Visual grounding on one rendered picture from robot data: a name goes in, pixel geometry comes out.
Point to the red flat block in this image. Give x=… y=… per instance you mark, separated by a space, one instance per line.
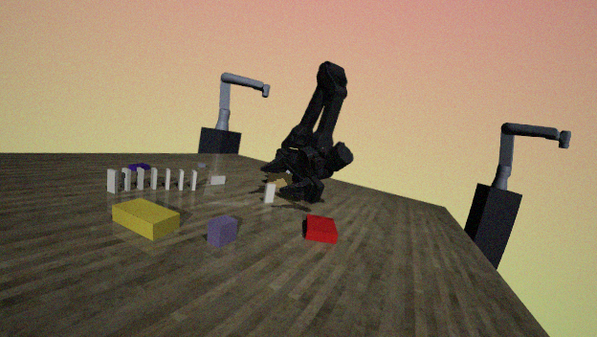
x=319 y=228

